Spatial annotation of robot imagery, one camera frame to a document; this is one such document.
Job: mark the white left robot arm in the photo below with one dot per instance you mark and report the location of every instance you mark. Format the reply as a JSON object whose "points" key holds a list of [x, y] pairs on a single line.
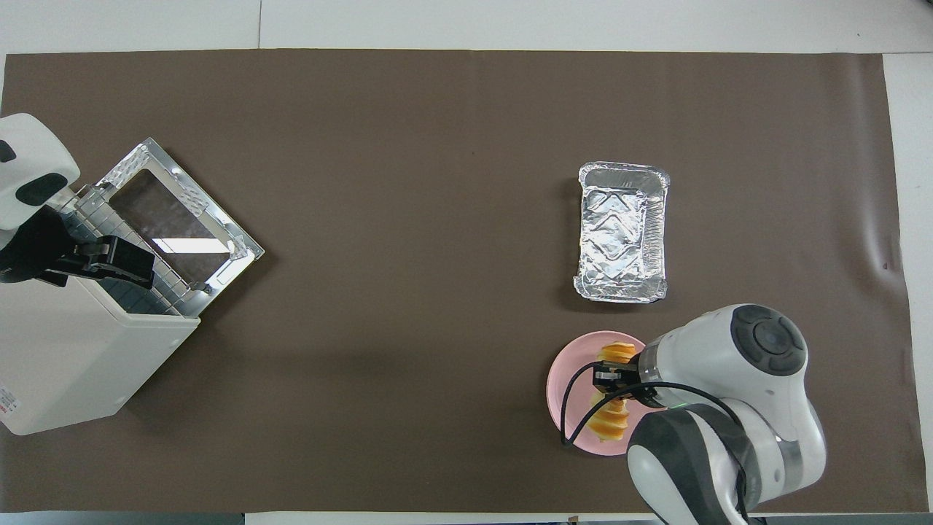
{"points": [[36, 146]]}

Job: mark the pink round plate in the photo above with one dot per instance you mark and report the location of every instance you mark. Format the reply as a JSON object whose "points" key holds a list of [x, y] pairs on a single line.
{"points": [[578, 419]]}

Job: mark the white toaster oven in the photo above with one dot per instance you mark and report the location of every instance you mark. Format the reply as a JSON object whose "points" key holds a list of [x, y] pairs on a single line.
{"points": [[73, 364]]}

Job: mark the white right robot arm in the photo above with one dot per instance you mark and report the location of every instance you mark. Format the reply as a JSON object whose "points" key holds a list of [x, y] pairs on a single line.
{"points": [[729, 350]]}

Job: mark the aluminium foil tray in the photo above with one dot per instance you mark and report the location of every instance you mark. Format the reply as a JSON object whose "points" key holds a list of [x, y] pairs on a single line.
{"points": [[619, 233]]}

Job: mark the sliced golden bread loaf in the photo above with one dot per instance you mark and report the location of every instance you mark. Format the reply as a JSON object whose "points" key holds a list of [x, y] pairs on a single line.
{"points": [[612, 426]]}

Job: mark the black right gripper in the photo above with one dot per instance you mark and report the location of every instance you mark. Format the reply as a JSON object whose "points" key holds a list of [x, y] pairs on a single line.
{"points": [[635, 380]]}

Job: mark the brown paper table mat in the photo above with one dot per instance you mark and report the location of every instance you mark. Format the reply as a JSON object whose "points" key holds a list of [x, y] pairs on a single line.
{"points": [[437, 219]]}

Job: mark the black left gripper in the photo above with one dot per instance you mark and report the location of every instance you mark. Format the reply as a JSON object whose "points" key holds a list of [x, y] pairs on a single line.
{"points": [[25, 248]]}

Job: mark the chrome glass oven door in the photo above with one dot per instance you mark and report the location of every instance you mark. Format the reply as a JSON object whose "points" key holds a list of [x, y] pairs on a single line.
{"points": [[171, 211]]}

